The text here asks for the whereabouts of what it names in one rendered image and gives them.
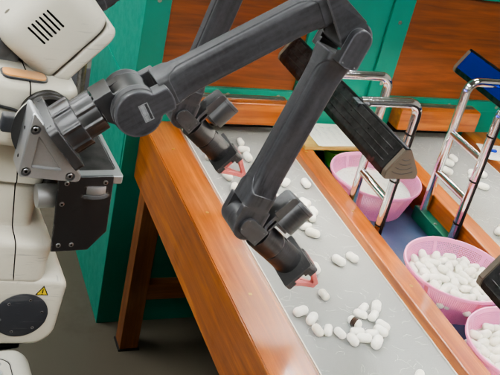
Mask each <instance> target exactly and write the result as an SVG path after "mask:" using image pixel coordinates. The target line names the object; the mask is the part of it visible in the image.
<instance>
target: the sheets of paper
mask: <svg viewBox="0 0 500 375"><path fill-rule="evenodd" d="M310 136H311V137H312V138H313V140H314V141H315V142H316V143H317V145H319V146H323V147H337V146H349V147H355V145H354V144H353V143H352V142H351V141H350V139H349V138H348V137H347V136H346V135H345V134H344V133H343V132H342V131H341V130H340V129H339V127H338V126H337V125H336V124H315V126H314V127H313V129H312V132H311V133H310Z"/></svg>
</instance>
